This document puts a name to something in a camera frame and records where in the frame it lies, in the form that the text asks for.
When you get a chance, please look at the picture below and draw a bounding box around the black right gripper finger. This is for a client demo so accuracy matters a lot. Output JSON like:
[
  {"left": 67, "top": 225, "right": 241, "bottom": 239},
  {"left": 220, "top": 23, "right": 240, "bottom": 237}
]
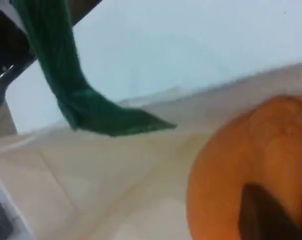
[{"left": 237, "top": 183, "right": 302, "bottom": 240}]

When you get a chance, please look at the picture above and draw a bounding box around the orange fruit with stem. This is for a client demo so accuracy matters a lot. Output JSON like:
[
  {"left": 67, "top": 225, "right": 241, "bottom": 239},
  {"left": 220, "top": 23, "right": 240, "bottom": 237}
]
[{"left": 187, "top": 94, "right": 302, "bottom": 240}]

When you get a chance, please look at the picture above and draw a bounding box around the metal frame bar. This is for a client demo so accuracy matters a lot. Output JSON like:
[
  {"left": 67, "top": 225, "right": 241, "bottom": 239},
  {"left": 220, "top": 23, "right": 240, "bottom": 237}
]
[{"left": 0, "top": 63, "right": 17, "bottom": 121}]

